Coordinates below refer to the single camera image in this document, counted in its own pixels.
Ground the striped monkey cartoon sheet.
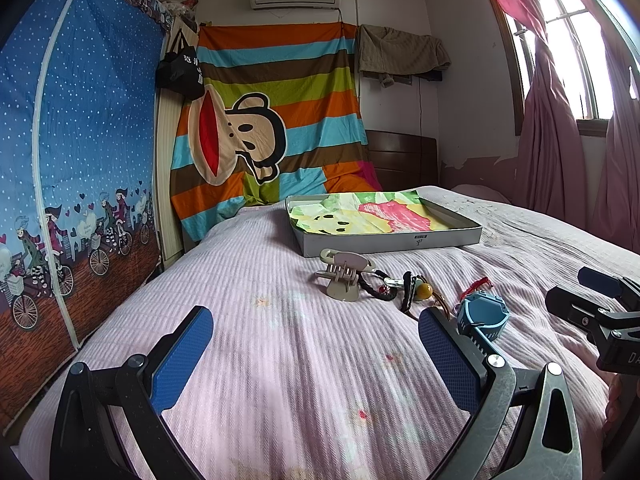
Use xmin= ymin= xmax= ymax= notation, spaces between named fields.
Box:
xmin=169 ymin=22 xmax=381 ymax=243

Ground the blue fabric wardrobe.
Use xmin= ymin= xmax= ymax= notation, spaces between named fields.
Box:
xmin=1 ymin=0 xmax=172 ymax=428

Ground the dark wooden headboard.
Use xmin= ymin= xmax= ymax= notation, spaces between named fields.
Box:
xmin=367 ymin=130 xmax=439 ymax=191

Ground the beige hair claw clip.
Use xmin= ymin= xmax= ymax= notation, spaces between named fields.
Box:
xmin=316 ymin=248 xmax=374 ymax=302

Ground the window with frame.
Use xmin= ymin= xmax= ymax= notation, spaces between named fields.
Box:
xmin=490 ymin=0 xmax=613 ymax=138

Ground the red string bracelet with ring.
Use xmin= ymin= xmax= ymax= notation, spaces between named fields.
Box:
xmin=456 ymin=275 xmax=494 ymax=304

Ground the light blue smart watch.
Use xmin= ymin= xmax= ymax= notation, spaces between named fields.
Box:
xmin=457 ymin=292 xmax=510 ymax=341

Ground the person right hand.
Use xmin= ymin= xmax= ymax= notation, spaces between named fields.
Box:
xmin=602 ymin=375 xmax=623 ymax=434

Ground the pink curtain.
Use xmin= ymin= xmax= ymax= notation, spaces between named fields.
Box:
xmin=496 ymin=0 xmax=639 ymax=252

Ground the pink pillow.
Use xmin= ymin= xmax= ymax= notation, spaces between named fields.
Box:
xmin=452 ymin=184 xmax=510 ymax=204

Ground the colourful painted paper liner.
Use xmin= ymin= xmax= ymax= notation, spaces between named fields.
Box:
xmin=288 ymin=190 xmax=451 ymax=236

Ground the brown hanging cloth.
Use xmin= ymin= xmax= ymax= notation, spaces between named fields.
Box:
xmin=357 ymin=25 xmax=451 ymax=86

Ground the black hanging bag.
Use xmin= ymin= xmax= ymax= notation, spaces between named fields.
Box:
xmin=155 ymin=29 xmax=205 ymax=101

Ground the black braided cord bracelet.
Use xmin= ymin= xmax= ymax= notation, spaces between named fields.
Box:
xmin=358 ymin=268 xmax=406 ymax=302

